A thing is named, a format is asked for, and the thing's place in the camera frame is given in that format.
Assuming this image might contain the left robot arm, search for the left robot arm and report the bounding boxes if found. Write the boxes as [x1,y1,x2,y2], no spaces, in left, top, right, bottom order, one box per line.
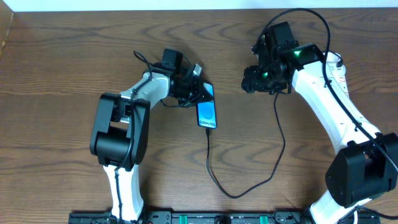
[90,49,213,223]

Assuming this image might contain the white USB charger adapter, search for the white USB charger adapter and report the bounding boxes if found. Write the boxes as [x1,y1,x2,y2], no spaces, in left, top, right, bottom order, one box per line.
[326,50,346,77]

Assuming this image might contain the black USB charging cable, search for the black USB charging cable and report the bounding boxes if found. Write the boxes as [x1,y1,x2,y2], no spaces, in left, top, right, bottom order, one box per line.
[205,91,344,199]

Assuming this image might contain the white power strip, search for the white power strip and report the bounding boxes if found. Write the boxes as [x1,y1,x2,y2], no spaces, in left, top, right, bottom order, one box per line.
[336,75,349,98]

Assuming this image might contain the blue Galaxy smartphone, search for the blue Galaxy smartphone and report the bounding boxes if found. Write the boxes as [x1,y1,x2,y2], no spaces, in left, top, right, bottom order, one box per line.
[196,82,217,129]

